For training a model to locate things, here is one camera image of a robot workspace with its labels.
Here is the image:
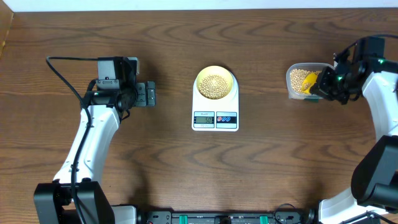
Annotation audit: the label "yellow measuring scoop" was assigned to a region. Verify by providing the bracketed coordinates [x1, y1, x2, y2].
[301, 73, 318, 94]

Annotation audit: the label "yellow plastic bowl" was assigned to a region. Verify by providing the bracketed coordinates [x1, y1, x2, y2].
[196, 65, 234, 94]

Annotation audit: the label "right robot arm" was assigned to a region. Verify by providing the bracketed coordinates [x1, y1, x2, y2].
[310, 34, 397, 223]

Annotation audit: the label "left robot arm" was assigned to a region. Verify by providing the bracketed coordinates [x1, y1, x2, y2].
[34, 79, 155, 223]

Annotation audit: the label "soybeans in yellow bowl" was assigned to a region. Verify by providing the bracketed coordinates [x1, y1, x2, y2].
[198, 75, 229, 100]

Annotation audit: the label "white digital kitchen scale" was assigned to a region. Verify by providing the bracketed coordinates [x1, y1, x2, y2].
[192, 73, 239, 132]

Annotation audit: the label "clear plastic container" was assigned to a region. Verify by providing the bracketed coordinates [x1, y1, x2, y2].
[286, 63, 334, 100]

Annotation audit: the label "pile of soybeans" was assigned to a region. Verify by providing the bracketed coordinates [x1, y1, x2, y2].
[290, 68, 321, 94]

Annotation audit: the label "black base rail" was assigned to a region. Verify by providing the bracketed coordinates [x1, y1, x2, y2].
[136, 208, 316, 224]

